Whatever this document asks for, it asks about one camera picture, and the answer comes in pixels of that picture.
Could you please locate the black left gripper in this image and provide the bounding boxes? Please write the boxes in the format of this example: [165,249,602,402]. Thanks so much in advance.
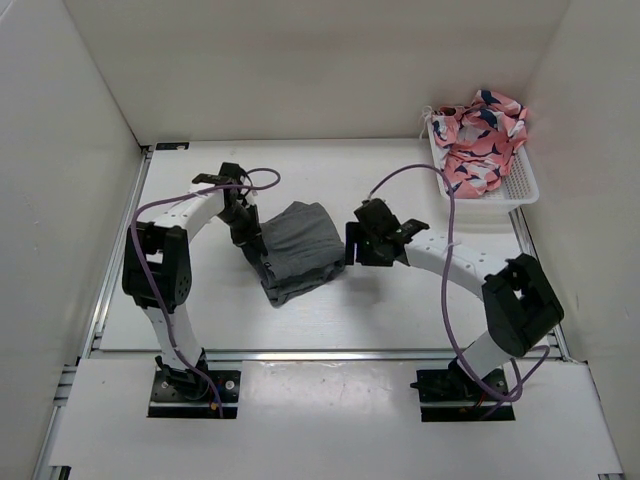
[216,204,267,257]

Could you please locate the grey shorts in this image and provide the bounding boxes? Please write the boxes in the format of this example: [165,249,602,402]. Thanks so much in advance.
[241,201,345,307]

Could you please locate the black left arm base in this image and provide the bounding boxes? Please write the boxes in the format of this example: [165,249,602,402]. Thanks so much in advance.
[147,369,242,420]

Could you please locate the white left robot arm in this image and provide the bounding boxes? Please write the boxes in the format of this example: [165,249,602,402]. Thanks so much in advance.
[122,162,346,401]

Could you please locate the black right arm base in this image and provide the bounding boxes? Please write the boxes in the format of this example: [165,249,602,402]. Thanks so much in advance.
[410,369,516,423]

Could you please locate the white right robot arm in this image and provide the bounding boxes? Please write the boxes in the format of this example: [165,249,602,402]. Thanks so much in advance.
[345,199,564,400]

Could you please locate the pink patterned shorts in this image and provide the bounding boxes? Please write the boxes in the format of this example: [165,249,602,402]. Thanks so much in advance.
[426,89,528,200]

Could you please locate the black label sticker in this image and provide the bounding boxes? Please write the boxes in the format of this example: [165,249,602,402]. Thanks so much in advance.
[155,142,190,151]

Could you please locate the white plastic basket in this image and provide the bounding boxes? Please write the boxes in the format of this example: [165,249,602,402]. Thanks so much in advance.
[456,147,539,215]

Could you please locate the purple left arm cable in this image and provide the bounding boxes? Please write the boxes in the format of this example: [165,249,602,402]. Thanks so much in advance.
[130,167,281,419]

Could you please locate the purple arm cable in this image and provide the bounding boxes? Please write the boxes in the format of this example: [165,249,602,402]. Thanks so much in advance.
[130,167,281,419]
[367,163,551,420]

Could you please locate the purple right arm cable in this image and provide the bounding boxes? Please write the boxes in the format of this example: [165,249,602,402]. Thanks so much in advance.
[367,163,551,420]

